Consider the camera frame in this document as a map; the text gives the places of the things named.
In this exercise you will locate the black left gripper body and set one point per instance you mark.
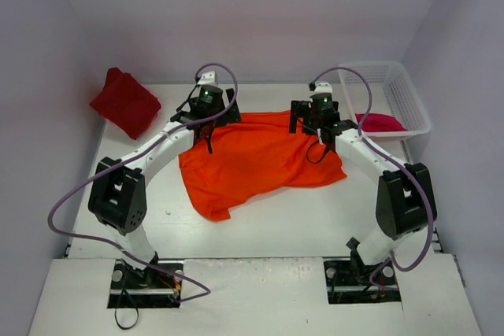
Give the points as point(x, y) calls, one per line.
point(230, 105)

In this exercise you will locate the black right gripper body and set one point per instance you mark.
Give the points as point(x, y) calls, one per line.
point(297, 114)

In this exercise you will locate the orange t shirt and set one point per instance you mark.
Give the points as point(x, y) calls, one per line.
point(255, 156)

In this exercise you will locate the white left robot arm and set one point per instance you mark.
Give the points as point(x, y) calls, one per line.
point(118, 196)

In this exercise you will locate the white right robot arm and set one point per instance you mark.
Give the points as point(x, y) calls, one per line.
point(405, 202)

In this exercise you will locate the magenta t shirt in basket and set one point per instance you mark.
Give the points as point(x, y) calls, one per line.
point(376, 122)

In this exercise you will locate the white plastic basket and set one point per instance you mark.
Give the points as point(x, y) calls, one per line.
point(387, 87)

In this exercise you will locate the folded dark red t shirt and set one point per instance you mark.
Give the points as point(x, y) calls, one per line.
point(126, 103)

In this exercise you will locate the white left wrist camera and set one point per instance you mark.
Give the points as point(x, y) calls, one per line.
point(206, 78)

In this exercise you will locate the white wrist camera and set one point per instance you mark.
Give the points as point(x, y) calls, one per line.
point(206, 78)
point(320, 89)

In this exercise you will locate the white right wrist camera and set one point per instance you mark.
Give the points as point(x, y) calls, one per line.
point(320, 89)

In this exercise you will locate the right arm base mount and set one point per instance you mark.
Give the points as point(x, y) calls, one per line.
point(348, 280)

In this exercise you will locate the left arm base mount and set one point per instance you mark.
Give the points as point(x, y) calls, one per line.
point(149, 289)

